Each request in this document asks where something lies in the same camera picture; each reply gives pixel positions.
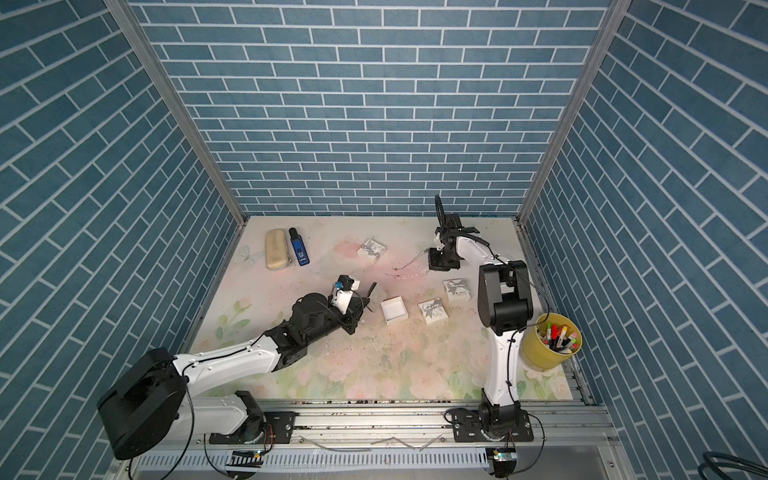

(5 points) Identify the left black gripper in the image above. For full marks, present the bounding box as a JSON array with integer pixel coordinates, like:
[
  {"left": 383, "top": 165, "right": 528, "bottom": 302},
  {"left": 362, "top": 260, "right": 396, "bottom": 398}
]
[{"left": 302, "top": 298, "right": 371, "bottom": 348}]

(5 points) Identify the white jewelry box base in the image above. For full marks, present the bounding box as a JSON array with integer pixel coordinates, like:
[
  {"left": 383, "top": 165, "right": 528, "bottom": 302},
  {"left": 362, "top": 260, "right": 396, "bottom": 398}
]
[{"left": 380, "top": 296, "right": 409, "bottom": 325}]

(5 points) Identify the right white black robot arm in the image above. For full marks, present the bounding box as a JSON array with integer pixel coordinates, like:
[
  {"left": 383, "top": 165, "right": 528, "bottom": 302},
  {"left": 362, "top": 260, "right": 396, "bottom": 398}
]
[{"left": 427, "top": 203, "right": 534, "bottom": 425}]

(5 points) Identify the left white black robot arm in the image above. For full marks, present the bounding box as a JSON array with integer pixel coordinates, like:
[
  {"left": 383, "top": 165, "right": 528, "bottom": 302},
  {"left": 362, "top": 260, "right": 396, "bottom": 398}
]
[{"left": 97, "top": 275, "right": 370, "bottom": 460}]

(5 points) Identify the beige zippered pencil case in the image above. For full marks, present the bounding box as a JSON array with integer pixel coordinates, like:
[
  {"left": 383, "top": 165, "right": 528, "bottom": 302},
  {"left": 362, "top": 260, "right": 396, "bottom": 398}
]
[{"left": 264, "top": 229, "right": 291, "bottom": 271}]

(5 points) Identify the yellow pen cup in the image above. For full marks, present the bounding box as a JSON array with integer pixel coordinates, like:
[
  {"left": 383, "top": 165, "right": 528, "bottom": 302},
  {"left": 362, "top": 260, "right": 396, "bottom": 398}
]
[{"left": 521, "top": 313, "right": 584, "bottom": 370}]

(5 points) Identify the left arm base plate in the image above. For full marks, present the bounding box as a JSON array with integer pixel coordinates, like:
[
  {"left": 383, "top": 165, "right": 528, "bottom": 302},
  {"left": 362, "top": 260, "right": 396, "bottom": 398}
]
[{"left": 207, "top": 411, "right": 297, "bottom": 447}]

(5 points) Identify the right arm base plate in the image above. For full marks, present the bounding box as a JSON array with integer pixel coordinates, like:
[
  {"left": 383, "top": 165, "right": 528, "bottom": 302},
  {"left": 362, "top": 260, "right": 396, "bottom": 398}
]
[{"left": 443, "top": 406, "right": 534, "bottom": 444}]

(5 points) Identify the aluminium front rail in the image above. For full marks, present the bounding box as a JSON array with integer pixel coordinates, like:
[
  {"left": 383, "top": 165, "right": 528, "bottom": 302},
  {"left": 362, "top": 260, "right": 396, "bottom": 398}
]
[{"left": 107, "top": 401, "right": 635, "bottom": 479}]

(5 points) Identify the aluminium corner post right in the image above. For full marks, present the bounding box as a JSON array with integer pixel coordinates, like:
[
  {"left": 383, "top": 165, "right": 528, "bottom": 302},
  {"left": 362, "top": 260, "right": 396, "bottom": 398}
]
[{"left": 517, "top": 0, "right": 631, "bottom": 225}]

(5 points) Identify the aluminium corner post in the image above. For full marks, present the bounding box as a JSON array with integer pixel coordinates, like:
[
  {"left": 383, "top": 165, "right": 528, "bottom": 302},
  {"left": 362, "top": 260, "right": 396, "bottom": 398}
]
[
  {"left": 104, "top": 0, "right": 246, "bottom": 227},
  {"left": 517, "top": 0, "right": 631, "bottom": 225}
]

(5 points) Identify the black cable coil corner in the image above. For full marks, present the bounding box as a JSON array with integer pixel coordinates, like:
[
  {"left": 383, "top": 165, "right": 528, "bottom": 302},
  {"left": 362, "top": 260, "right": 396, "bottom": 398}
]
[{"left": 697, "top": 451, "right": 767, "bottom": 480}]

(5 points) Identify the aluminium corner post left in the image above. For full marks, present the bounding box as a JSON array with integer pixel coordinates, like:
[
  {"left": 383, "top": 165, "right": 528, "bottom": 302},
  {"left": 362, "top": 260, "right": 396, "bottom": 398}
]
[{"left": 104, "top": 0, "right": 246, "bottom": 227}]

